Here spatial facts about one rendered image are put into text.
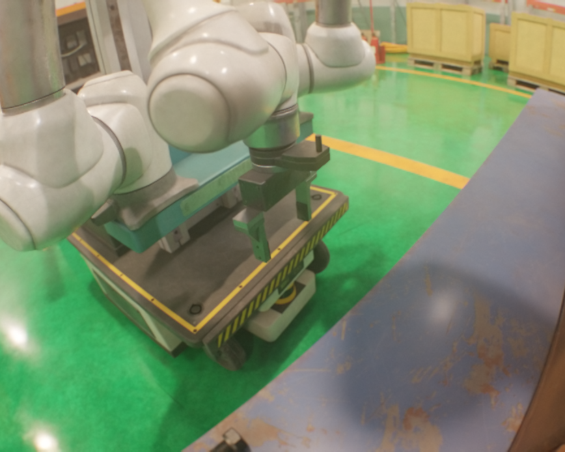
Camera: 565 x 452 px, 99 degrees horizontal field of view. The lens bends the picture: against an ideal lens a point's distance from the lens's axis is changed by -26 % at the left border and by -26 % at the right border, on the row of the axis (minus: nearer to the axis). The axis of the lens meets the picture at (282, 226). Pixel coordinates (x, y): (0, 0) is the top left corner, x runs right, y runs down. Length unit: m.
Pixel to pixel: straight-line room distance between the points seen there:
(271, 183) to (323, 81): 0.51
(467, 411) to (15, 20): 0.60
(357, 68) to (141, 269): 0.84
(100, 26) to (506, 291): 0.85
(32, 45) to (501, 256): 0.62
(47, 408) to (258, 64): 1.24
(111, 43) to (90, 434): 1.08
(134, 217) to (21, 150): 0.28
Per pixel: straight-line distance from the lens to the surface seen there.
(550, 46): 5.38
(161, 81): 0.27
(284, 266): 0.83
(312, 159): 0.45
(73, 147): 0.46
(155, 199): 0.65
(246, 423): 0.27
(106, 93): 0.59
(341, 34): 0.92
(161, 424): 1.04
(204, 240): 0.98
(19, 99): 0.46
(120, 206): 0.67
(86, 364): 1.30
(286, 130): 0.47
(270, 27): 0.43
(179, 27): 0.30
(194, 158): 0.85
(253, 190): 0.49
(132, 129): 0.58
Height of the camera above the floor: 0.89
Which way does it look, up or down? 36 degrees down
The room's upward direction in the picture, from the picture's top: 8 degrees counter-clockwise
